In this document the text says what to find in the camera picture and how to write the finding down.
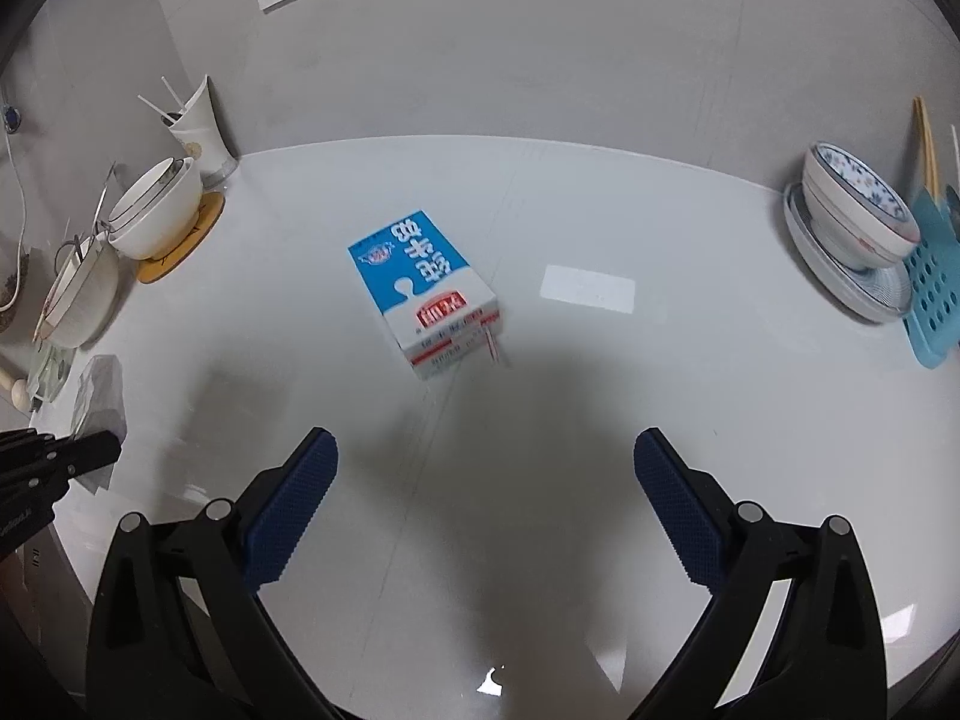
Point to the white bowl with lid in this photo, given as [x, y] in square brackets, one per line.
[157, 212]

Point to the blue plastic utensil holder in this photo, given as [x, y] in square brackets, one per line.
[933, 325]

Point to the white ceramic cup holder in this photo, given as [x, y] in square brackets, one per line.
[195, 127]

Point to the blue white milk carton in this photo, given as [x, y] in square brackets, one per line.
[431, 299]

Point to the pink drinking straw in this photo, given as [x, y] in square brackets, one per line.
[492, 344]

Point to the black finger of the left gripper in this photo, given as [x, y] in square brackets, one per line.
[75, 456]

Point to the blue patterned porcelain bowl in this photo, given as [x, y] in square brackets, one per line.
[857, 217]

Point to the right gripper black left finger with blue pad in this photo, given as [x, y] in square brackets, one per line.
[142, 658]

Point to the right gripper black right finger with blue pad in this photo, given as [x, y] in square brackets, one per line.
[827, 655]

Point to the round wooden coaster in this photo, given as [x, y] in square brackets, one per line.
[210, 209]

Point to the blue rimmed porcelain plate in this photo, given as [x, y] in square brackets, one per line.
[877, 296]

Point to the wooden chopsticks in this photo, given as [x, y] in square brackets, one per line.
[928, 156]

